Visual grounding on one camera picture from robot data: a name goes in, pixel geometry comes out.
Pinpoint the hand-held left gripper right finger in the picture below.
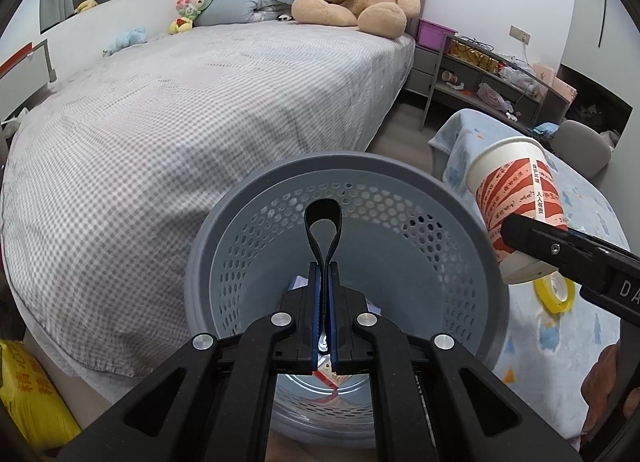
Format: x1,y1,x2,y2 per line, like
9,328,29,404
326,262,583,462

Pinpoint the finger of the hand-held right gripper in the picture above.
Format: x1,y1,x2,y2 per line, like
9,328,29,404
500,214,640,327

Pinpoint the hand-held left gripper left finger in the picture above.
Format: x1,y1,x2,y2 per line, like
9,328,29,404
57,262,328,462

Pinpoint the small torn sachet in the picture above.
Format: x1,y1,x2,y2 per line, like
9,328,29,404
312,362,351,390

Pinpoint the yellow tape ring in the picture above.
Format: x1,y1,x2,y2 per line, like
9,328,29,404
532,269,576,315

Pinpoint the red white paper cup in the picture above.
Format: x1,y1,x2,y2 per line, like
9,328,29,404
467,137,571,285

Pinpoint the grey perforated plastic basket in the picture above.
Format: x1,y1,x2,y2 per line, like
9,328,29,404
185,152,511,450

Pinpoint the black elastic band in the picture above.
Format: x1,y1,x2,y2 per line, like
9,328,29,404
304,198,343,267

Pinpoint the person's right hand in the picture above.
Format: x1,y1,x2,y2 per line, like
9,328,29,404
580,342,640,443

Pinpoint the grey chair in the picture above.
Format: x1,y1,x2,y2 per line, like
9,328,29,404
550,120,613,180

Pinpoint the pink paper box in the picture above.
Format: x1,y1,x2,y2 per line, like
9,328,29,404
532,62,578,102

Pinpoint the pink plastic bag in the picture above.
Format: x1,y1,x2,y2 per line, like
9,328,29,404
477,83,513,110

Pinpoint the clear plastic bag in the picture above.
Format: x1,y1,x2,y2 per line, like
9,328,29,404
500,64,541,90

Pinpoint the grey shelf desk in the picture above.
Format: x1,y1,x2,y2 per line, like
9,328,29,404
419,34,571,130

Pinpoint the yellow patterned box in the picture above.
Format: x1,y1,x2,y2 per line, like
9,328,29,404
447,39,501,72

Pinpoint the bed with grey checked cover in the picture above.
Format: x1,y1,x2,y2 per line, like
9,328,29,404
0,0,416,378

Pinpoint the grey nightstand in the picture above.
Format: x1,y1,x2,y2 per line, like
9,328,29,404
404,44,441,97

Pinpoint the white wardrobe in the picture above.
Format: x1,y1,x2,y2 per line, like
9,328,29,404
557,0,640,143

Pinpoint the pink storage box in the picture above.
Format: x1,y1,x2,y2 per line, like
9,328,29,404
416,19,458,50

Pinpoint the yellow bag with red print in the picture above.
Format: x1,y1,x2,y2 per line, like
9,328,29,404
0,339,83,453

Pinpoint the folded blue grey quilt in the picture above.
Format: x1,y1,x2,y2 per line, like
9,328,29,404
192,0,321,26

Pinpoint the green hooded plush doll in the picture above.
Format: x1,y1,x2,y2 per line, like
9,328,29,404
174,0,221,22

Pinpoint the light blue plush toy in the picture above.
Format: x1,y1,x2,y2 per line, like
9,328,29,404
102,26,147,57

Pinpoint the white cable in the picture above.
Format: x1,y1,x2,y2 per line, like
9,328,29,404
520,42,535,107

